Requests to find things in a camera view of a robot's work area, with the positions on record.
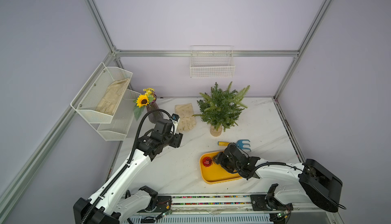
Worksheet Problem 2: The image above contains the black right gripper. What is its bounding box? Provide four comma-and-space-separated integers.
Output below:
212, 151, 241, 171

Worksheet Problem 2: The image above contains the beige glove in shelf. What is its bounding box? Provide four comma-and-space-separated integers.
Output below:
96, 78, 130, 116

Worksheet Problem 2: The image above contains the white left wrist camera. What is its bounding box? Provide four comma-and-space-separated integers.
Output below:
170, 114, 180, 127

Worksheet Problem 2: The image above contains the red glitter ball ornament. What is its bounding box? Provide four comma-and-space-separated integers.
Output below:
202, 157, 213, 168

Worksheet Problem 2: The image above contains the white mesh wall shelf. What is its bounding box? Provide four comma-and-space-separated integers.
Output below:
70, 63, 140, 141

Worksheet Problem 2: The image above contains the yellow plastic tray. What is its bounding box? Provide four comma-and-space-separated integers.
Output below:
200, 151, 241, 184

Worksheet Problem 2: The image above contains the small green christmas tree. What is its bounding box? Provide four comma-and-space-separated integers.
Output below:
193, 82, 250, 137

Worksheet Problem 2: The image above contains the dark vase with sunflower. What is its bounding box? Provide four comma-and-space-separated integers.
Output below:
133, 88, 163, 124

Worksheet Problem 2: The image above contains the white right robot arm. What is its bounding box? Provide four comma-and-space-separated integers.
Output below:
212, 143, 346, 213

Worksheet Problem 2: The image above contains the blue yellow garden fork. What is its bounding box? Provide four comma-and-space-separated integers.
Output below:
217, 139, 251, 152

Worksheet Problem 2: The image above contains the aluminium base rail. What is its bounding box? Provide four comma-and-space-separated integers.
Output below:
125, 193, 343, 224

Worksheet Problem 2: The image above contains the beige glove on table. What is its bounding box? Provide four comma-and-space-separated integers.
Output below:
175, 103, 197, 132

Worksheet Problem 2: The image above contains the white wire wall basket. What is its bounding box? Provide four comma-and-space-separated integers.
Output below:
190, 45, 236, 78

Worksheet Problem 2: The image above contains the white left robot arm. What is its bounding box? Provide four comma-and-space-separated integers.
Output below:
73, 113, 183, 224

